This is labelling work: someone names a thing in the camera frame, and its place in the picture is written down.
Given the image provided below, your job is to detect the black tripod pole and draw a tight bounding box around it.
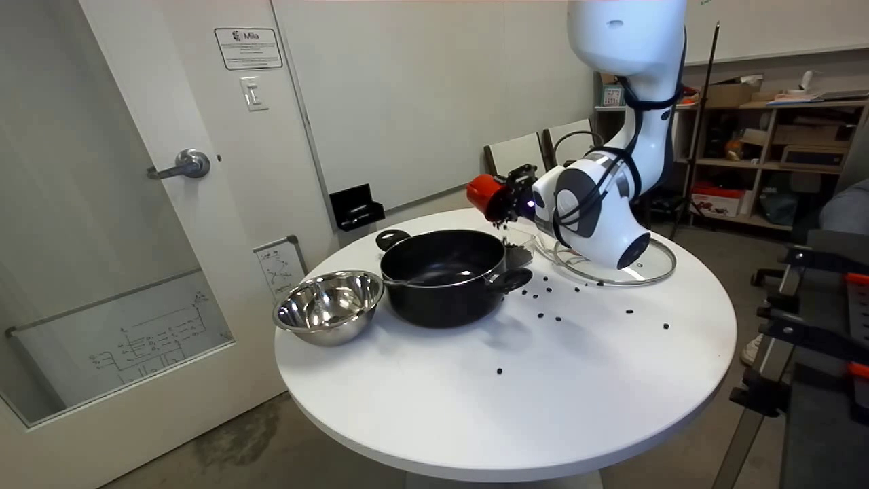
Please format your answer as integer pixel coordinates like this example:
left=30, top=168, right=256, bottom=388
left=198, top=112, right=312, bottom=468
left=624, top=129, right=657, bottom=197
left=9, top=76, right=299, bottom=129
left=681, top=25, right=726, bottom=218

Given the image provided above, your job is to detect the red cup with handle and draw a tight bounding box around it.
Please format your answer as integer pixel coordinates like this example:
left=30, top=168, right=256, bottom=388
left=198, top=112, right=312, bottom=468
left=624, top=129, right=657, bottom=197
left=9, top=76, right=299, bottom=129
left=464, top=171, right=509, bottom=216

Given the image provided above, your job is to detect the white light switch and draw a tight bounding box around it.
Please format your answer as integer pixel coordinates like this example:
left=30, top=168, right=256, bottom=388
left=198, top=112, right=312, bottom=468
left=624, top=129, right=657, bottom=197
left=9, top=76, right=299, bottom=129
left=236, top=74, right=271, bottom=115

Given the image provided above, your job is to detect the silver door handle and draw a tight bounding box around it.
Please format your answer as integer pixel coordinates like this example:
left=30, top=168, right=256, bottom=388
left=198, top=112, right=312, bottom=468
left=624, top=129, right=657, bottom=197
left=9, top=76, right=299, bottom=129
left=144, top=146, right=216, bottom=183

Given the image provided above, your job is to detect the orange black clamp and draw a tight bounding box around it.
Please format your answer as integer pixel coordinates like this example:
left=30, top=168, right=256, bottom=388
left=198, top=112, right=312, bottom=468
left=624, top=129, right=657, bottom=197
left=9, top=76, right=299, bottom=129
left=759, top=308, right=869, bottom=385
left=786, top=246, right=869, bottom=290

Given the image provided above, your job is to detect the steel mixing bowl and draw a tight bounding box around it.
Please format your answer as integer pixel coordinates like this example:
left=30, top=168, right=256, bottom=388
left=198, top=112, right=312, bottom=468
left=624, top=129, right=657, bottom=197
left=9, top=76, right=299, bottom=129
left=271, top=267, right=388, bottom=351

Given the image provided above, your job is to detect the wooden storage shelf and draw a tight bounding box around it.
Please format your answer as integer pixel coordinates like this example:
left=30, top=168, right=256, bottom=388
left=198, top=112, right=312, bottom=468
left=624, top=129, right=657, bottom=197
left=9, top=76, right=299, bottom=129
left=593, top=74, right=869, bottom=231

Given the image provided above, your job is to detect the small leaning whiteboard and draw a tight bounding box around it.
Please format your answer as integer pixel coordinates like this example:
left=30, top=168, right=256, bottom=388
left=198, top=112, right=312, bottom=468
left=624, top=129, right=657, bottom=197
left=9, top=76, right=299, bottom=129
left=250, top=233, right=311, bottom=299

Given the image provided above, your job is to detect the black cooking pot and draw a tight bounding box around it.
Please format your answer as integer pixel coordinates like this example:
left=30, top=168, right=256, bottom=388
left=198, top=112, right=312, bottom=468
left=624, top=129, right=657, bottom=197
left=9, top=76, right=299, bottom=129
left=372, top=225, right=538, bottom=332

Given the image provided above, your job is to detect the leaning white panel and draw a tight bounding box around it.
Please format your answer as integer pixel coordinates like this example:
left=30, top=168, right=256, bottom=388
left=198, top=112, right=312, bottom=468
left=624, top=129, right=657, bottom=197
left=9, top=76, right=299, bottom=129
left=540, top=118, right=597, bottom=171
left=481, top=130, right=546, bottom=179

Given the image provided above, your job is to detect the white wall sign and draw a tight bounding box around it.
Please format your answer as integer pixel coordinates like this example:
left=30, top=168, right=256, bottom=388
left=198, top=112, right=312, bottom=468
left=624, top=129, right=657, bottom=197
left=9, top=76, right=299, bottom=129
left=212, top=21, right=286, bottom=74

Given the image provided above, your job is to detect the black wall file holder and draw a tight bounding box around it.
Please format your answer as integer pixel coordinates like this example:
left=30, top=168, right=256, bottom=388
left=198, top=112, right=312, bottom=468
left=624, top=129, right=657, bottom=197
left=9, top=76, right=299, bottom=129
left=326, top=183, right=388, bottom=233

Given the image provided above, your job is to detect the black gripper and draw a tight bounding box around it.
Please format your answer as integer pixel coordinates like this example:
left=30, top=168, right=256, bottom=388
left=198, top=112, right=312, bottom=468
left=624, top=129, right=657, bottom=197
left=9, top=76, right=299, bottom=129
left=486, top=163, right=546, bottom=228

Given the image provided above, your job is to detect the glass pot lid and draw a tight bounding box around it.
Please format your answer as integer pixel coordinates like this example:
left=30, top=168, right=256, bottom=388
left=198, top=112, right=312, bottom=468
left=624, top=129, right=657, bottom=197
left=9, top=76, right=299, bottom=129
left=532, top=228, right=681, bottom=289

